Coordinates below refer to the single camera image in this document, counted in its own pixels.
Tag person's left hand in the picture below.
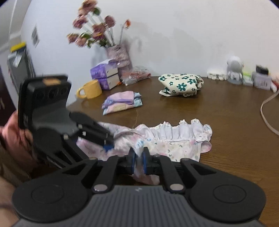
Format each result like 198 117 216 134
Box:
1 111 38 173

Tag pink purple folded garment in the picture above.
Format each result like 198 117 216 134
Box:
102 91 143 115

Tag white astronaut figurine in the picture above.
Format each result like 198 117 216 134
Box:
227 56 244 85

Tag purple flower vase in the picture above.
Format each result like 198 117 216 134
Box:
106 44 132 77

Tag grey box with black device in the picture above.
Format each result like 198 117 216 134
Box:
252 65 272 90

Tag pink floral ruffled dress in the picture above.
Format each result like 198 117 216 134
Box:
76 118 213 186

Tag purple tissue pack stack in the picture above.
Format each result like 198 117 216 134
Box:
90 59 120 90

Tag yellow ceramic mug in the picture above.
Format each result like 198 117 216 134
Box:
76 79 102 99

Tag white charging cable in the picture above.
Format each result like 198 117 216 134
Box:
259 89 279 135

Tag clear plastic snack bag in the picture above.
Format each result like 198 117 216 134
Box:
121 66 151 86

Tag cream teal floral folded cloth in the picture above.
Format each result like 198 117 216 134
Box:
158 73 204 97

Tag pink artificial flowers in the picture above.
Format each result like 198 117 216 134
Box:
66 0 132 49

